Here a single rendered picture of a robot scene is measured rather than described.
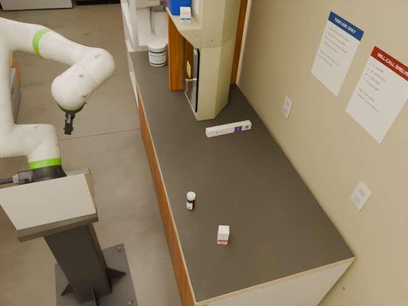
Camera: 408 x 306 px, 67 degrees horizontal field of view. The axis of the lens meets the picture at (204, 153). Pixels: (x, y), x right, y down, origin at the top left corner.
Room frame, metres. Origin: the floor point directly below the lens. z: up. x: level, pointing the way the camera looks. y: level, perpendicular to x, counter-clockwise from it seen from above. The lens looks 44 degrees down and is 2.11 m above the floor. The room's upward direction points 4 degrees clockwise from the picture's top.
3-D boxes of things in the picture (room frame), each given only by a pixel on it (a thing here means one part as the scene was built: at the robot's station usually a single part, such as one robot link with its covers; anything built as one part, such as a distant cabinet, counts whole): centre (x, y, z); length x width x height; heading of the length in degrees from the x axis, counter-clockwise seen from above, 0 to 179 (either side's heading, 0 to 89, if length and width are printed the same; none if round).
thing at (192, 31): (1.64, 0.17, 1.46); 0.32 x 0.11 x 0.10; 20
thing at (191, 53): (1.66, 0.12, 1.19); 0.30 x 0.01 x 0.40; 19
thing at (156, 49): (2.21, 0.42, 1.02); 0.13 x 0.13 x 0.15
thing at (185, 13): (1.59, 0.15, 1.54); 0.05 x 0.05 x 0.06; 8
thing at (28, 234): (0.85, 0.66, 0.92); 0.32 x 0.32 x 0.04; 25
